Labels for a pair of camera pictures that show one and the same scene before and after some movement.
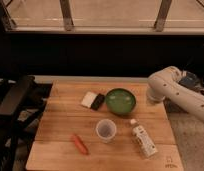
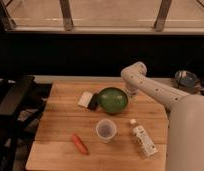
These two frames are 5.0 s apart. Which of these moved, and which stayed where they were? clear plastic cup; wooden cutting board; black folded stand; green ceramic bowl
Moved: green ceramic bowl
Stayed: clear plastic cup; wooden cutting board; black folded stand
